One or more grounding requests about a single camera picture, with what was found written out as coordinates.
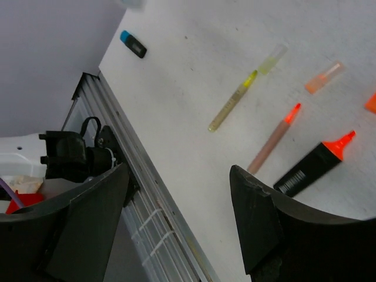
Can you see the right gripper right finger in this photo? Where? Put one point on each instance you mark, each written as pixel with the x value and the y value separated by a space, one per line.
pixel 282 239

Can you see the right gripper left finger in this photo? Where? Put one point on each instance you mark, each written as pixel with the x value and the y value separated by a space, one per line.
pixel 68 237

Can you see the thin orange highlighter pen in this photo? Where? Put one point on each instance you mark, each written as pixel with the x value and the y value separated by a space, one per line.
pixel 273 140

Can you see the black orange-capped highlighter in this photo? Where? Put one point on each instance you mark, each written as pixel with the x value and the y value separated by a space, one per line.
pixel 319 161

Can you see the thin yellow highlighter pen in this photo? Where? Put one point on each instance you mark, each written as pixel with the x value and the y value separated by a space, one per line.
pixel 232 102

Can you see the clear orange pen cap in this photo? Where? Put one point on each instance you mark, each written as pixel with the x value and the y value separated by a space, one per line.
pixel 320 80

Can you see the orange highlighter cap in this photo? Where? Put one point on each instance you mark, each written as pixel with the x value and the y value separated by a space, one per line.
pixel 370 105

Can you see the clear yellow pen cap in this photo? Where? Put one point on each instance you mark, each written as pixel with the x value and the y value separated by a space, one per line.
pixel 270 62

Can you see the black blue-capped highlighter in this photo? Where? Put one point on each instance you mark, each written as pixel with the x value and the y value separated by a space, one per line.
pixel 133 44

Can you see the pastel blue highlighter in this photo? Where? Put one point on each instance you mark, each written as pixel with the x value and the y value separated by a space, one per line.
pixel 132 4

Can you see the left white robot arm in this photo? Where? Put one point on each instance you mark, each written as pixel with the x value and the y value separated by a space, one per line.
pixel 21 156

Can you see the red plastic bin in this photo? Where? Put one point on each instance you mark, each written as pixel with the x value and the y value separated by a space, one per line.
pixel 27 200

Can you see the aluminium frame rails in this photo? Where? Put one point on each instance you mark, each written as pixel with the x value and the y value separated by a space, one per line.
pixel 153 242

